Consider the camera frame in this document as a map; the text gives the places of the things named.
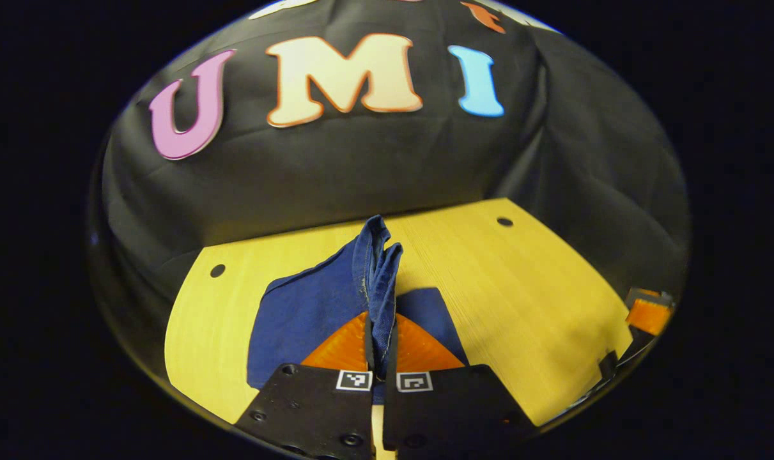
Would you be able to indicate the blue jeans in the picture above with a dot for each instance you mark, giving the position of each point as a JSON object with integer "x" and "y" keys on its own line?
{"x": 310, "y": 306}

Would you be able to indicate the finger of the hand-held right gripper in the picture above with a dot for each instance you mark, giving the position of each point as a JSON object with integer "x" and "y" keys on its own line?
{"x": 649, "y": 317}

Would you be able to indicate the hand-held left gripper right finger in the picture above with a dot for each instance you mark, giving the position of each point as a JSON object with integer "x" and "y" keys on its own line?
{"x": 450, "y": 409}

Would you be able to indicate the black backdrop cloth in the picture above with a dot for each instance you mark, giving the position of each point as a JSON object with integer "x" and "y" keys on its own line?
{"x": 335, "y": 172}

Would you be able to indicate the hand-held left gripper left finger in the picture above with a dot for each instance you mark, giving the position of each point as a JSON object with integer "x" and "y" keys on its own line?
{"x": 310, "y": 409}

